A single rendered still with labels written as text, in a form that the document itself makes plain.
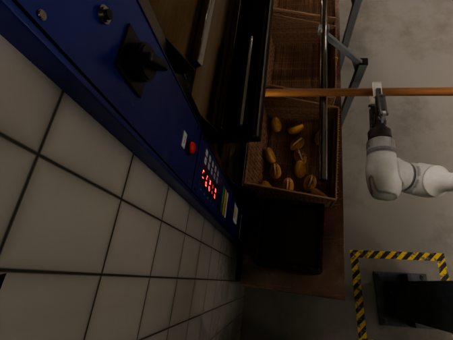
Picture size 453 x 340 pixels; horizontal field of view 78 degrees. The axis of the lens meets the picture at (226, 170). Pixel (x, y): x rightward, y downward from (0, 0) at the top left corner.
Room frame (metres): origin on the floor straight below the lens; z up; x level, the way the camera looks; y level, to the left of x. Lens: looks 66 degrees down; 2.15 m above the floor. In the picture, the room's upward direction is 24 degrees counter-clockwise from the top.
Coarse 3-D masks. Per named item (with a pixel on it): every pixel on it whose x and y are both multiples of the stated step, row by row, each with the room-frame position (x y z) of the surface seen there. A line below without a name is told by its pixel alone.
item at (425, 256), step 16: (352, 256) -0.04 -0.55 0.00; (368, 256) -0.09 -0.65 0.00; (384, 256) -0.13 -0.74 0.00; (400, 256) -0.17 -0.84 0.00; (416, 256) -0.20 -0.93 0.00; (432, 256) -0.24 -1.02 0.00; (352, 272) -0.13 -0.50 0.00; (384, 272) -0.21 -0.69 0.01; (384, 288) -0.30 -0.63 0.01; (400, 288) -0.29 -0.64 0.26; (416, 288) -0.29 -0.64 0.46; (432, 288) -0.29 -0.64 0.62; (448, 288) -0.29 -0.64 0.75; (384, 304) -0.38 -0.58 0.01; (400, 304) -0.37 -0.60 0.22; (416, 304) -0.36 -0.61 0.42; (432, 304) -0.35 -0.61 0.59; (448, 304) -0.34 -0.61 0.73; (384, 320) -0.45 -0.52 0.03; (400, 320) -0.49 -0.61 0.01; (416, 320) -0.43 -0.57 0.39; (432, 320) -0.41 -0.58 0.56; (448, 320) -0.40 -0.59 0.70
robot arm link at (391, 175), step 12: (372, 156) 0.23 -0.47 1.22; (384, 156) 0.21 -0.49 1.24; (396, 156) 0.20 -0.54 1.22; (372, 168) 0.20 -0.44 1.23; (384, 168) 0.18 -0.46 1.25; (396, 168) 0.16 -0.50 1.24; (408, 168) 0.15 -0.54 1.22; (372, 180) 0.16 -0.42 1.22; (384, 180) 0.14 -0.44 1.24; (396, 180) 0.13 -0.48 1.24; (408, 180) 0.12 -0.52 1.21; (372, 192) 0.13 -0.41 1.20; (384, 192) 0.11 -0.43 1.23; (396, 192) 0.10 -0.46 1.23
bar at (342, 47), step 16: (352, 0) 1.19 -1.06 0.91; (320, 16) 0.94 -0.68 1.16; (352, 16) 1.17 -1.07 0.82; (320, 32) 0.85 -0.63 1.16; (352, 32) 1.15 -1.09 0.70; (320, 48) 0.78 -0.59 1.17; (336, 48) 0.83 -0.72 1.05; (320, 64) 0.70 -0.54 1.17; (320, 80) 0.63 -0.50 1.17; (352, 80) 0.77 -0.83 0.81; (320, 96) 0.56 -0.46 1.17; (352, 96) 0.74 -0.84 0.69; (320, 112) 0.49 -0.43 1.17; (320, 128) 0.43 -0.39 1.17; (320, 144) 0.37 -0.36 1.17; (320, 160) 0.31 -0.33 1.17; (320, 176) 0.26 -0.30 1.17
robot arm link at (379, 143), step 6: (372, 138) 0.29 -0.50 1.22; (378, 138) 0.28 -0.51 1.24; (384, 138) 0.27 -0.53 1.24; (390, 138) 0.26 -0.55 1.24; (366, 144) 0.29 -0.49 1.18; (372, 144) 0.27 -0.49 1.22; (378, 144) 0.26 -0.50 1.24; (384, 144) 0.25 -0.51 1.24; (390, 144) 0.24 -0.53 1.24; (372, 150) 0.25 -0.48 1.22
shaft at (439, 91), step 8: (296, 88) 0.61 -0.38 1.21; (304, 88) 0.60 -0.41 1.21; (312, 88) 0.58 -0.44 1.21; (320, 88) 0.57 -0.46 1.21; (328, 88) 0.55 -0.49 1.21; (336, 88) 0.54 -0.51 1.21; (344, 88) 0.52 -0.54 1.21; (352, 88) 0.51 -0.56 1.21; (360, 88) 0.49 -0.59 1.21; (368, 88) 0.48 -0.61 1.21; (384, 88) 0.45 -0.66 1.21; (392, 88) 0.44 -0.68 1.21; (400, 88) 0.43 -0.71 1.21; (408, 88) 0.41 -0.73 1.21; (416, 88) 0.40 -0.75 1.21; (424, 88) 0.39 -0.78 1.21; (432, 88) 0.37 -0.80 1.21; (440, 88) 0.36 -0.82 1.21; (448, 88) 0.35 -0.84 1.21
